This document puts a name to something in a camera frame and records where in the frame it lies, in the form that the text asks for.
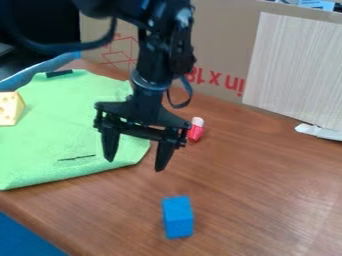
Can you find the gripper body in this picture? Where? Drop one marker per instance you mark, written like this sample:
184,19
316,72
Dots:
142,115

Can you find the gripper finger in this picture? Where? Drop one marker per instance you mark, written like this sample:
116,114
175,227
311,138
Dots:
109,144
163,155

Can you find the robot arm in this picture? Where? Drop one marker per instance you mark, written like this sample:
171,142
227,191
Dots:
158,40

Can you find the red toy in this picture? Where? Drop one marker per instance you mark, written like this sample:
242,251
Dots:
196,130

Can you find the green cloth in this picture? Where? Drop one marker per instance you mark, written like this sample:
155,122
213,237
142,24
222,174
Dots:
58,130

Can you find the blue block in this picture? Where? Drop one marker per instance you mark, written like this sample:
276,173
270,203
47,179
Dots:
177,216

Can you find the yellow toy cheese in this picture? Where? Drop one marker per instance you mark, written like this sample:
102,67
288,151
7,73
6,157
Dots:
10,108

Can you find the cardboard box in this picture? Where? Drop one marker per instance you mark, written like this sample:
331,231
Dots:
222,43

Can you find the wooden board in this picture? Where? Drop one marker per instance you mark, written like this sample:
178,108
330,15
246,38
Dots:
296,66

